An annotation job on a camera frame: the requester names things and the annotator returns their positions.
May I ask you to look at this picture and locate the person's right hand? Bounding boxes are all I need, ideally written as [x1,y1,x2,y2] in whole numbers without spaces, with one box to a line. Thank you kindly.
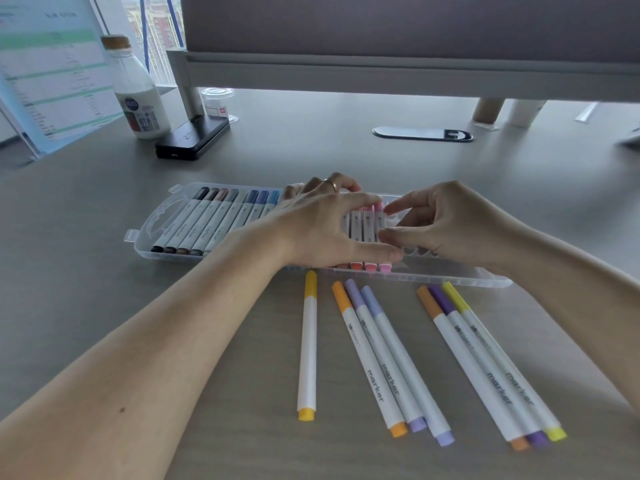
[378,181,532,277]

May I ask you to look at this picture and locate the person's left hand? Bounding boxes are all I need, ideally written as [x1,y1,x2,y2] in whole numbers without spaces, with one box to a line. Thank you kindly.
[239,172,405,269]

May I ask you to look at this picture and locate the crimson-ended white marker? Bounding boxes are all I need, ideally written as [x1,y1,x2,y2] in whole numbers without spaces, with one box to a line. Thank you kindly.
[335,212,352,271]

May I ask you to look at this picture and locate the red-tipped white marker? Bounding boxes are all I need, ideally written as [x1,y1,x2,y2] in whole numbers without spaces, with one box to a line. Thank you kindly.
[349,207,365,271]

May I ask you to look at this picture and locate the blue-ended white marker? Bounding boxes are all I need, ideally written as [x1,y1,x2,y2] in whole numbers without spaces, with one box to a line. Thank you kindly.
[247,190,271,221]

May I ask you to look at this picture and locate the pink-ended white marker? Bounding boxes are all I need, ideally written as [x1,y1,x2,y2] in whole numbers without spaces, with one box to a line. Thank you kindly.
[362,204,379,273]

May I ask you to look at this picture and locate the navy-ended white marker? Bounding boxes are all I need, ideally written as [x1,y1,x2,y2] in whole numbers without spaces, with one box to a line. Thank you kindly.
[232,189,260,231]

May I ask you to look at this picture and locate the yellow-green marker cap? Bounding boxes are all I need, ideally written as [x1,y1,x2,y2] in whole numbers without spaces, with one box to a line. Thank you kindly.
[441,281,471,313]

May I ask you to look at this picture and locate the light-pink-ended white marker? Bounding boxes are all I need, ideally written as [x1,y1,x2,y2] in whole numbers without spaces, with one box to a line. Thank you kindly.
[375,201,393,273]

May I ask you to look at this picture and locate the purple marker cap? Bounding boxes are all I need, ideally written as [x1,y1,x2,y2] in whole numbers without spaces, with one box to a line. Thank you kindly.
[428,283,456,315]

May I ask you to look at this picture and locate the lavender marker cap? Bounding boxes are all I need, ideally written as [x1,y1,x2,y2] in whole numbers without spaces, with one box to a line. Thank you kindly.
[345,278,366,309]

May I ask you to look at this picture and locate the copper marker cap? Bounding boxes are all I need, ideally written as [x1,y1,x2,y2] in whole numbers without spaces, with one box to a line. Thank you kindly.
[416,285,445,319]

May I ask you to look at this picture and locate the periwinkle marker cap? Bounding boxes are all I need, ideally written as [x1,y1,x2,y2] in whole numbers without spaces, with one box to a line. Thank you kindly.
[361,285,385,317]

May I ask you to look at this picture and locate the tan-ended white marker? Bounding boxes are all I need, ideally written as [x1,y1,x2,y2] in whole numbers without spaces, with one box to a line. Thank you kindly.
[175,188,230,255]

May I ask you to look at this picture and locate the brown-ended white marker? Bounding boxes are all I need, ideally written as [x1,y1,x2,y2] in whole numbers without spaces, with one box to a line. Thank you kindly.
[163,188,221,254]

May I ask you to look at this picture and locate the yellow-tipped white marker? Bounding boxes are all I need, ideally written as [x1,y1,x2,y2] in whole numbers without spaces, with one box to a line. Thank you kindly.
[297,269,319,422]

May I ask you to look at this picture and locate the black-ended white marker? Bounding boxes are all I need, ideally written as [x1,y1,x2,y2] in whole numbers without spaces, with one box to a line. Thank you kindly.
[151,187,211,253]

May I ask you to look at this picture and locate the copper-ended white marker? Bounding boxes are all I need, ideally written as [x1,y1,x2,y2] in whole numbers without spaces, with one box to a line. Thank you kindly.
[416,285,531,451]

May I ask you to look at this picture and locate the yellow-green-tipped white marker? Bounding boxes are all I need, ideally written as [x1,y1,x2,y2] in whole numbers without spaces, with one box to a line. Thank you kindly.
[441,281,569,442]

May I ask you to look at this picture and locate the purple-ended white marker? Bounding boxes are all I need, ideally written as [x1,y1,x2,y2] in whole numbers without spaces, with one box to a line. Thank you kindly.
[428,283,551,448]

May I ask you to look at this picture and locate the orange-tipped white marker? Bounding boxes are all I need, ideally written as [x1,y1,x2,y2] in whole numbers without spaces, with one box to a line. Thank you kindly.
[331,280,409,439]

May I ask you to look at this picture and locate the lavender-ended white marker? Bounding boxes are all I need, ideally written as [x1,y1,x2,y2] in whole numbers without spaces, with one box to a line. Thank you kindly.
[345,278,427,433]

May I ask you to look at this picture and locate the periwinkle-ended white marker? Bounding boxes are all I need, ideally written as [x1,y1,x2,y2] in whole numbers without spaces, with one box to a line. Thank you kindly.
[361,285,455,447]

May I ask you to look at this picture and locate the clear plastic marker case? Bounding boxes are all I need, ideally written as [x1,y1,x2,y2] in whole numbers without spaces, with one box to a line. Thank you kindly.
[123,182,513,289]

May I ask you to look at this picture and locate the person's right forearm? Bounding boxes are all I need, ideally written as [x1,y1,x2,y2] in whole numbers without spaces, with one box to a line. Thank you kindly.
[499,232,640,415]

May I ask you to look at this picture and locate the person's left forearm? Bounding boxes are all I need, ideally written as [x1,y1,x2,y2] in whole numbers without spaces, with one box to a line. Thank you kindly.
[0,227,286,480]

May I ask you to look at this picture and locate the brown paper cup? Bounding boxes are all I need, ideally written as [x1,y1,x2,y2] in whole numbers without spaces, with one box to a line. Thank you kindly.
[472,98,507,125]

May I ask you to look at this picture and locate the white paper cup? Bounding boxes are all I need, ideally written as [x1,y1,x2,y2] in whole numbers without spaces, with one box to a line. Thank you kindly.
[505,99,547,128]

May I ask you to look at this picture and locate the black rectangular power bank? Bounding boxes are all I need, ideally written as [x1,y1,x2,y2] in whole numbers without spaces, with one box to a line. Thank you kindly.
[155,114,231,161]

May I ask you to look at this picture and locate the small clear jar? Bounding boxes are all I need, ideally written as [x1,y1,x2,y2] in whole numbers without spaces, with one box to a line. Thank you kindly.
[199,87,239,121]

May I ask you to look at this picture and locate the grey desk shelf riser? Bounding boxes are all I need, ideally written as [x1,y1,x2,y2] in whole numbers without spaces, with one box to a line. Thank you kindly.
[166,49,640,121]

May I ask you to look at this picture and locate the white milk bottle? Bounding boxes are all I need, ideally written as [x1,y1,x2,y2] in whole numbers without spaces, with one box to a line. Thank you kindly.
[101,35,172,141]

